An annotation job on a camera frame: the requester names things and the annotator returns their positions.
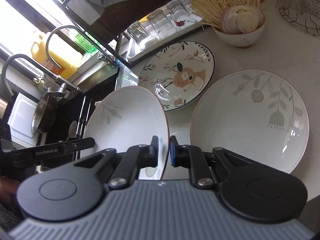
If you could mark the chrome faucet rear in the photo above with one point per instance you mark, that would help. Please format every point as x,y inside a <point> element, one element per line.
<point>88,44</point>

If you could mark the steel pan in sink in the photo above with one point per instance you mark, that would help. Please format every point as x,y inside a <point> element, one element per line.
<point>44,115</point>

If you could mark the sliced red onion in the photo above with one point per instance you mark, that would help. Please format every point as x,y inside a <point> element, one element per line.
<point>241,19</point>

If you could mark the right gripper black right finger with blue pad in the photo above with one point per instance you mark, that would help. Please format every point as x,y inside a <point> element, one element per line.
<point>247,188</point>

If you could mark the black dish rack frame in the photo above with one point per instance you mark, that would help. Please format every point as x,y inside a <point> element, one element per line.
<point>106,19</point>

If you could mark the person's hand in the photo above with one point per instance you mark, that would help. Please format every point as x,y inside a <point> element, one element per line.
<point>8,187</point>

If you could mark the white tray with glasses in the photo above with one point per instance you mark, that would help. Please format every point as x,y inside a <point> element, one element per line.
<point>134,53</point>

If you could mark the white bowl with onion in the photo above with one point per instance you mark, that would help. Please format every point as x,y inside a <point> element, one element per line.
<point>243,41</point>

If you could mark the wire glass rack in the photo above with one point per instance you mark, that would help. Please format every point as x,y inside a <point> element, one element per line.
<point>302,14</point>

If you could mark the white floral plate pink rim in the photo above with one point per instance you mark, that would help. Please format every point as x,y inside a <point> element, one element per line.
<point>256,114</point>

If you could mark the clear drinking glass right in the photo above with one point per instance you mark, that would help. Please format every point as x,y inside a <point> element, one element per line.
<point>179,14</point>

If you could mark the deer pattern plate dark rim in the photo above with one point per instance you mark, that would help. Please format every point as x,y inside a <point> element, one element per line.
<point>178,74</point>

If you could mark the chrome faucet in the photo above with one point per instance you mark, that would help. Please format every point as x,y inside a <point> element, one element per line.
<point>10,61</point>
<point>88,44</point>

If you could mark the yellow detergent bottle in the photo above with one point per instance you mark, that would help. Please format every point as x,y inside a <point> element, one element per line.
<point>61,52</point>

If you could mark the clear drinking glass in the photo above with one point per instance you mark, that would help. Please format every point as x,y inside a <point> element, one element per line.
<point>162,25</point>
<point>141,36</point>
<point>179,14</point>

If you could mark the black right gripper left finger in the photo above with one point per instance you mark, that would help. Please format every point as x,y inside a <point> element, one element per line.
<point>75,189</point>

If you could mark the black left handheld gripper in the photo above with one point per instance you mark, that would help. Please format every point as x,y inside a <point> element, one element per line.
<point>33,156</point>

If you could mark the clear drinking glass middle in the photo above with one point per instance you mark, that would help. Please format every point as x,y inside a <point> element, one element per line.
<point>162,25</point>

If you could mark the clear drinking glass left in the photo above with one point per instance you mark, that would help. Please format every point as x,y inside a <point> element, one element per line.
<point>141,36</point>

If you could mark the chrome faucet front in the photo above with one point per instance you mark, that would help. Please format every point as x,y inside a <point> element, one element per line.
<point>10,61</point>

